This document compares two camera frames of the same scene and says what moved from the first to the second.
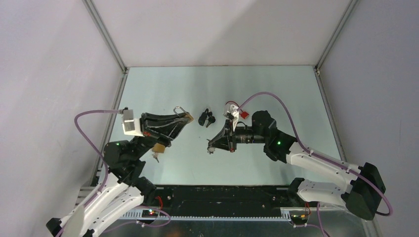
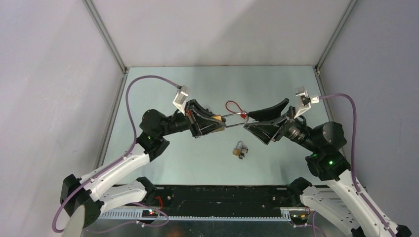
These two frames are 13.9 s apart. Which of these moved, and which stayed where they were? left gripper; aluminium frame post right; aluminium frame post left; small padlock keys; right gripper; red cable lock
Moved: small padlock keys; right gripper; left gripper
Stayed: aluminium frame post right; aluminium frame post left; red cable lock
